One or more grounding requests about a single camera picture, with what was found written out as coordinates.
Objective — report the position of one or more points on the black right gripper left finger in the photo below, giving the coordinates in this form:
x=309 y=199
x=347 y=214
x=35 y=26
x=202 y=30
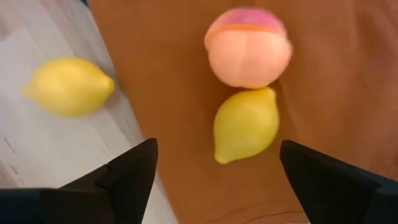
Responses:
x=130 y=174

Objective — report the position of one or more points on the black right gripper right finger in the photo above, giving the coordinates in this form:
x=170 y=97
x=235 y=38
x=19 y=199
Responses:
x=320 y=186

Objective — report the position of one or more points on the yellow toy lemon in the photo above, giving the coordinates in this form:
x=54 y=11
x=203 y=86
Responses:
x=68 y=87
x=245 y=124

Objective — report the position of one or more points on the pink toy peach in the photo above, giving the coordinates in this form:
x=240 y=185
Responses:
x=248 y=56

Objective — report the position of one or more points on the orange cloth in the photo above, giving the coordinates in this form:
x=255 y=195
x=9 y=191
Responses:
x=326 y=93

